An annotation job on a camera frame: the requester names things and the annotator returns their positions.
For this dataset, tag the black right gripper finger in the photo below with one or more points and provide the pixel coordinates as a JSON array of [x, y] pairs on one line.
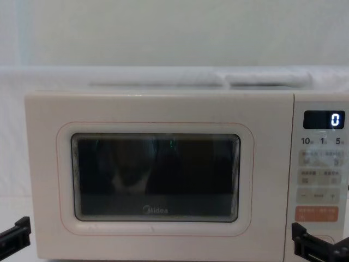
[[344, 251], [305, 243]]

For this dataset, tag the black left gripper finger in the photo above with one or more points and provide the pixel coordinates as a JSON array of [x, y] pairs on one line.
[[19, 232]]

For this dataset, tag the cream microwave oven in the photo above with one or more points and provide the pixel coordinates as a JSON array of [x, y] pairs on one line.
[[163, 109]]

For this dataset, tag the white curtain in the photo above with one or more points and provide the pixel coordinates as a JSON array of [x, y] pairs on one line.
[[163, 32]]

